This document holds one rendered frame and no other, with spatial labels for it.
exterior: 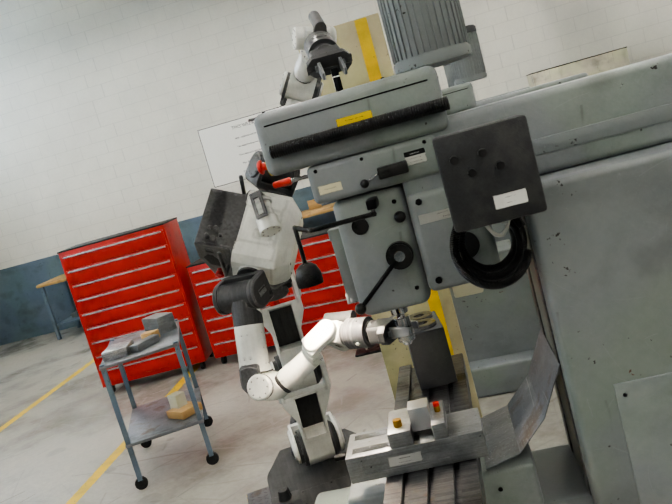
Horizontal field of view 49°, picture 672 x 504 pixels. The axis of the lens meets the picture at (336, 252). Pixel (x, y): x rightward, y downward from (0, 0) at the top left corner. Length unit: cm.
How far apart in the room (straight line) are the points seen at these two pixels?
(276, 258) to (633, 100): 109
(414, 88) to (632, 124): 52
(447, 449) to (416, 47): 99
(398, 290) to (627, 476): 71
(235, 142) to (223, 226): 904
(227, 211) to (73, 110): 996
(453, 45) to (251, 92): 946
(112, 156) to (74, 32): 191
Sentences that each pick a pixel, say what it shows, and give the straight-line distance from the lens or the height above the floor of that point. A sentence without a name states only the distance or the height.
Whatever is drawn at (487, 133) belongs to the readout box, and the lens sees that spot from 160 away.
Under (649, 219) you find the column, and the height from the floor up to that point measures 142.
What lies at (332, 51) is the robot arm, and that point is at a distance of 206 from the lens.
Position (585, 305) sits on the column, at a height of 125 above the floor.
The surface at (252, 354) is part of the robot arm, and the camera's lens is 222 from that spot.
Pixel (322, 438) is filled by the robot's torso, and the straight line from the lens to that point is 287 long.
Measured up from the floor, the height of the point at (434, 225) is 151.
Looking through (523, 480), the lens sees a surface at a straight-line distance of 204.
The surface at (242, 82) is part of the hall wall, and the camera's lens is 1132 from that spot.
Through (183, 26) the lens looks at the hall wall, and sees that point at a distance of 1162.
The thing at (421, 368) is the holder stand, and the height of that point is 101.
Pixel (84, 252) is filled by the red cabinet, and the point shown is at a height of 139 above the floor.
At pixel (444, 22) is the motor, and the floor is 198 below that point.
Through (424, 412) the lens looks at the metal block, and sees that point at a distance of 191.
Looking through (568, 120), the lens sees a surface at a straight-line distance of 189.
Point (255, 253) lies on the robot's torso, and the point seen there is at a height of 151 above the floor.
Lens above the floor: 178
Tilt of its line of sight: 8 degrees down
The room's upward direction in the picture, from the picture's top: 16 degrees counter-clockwise
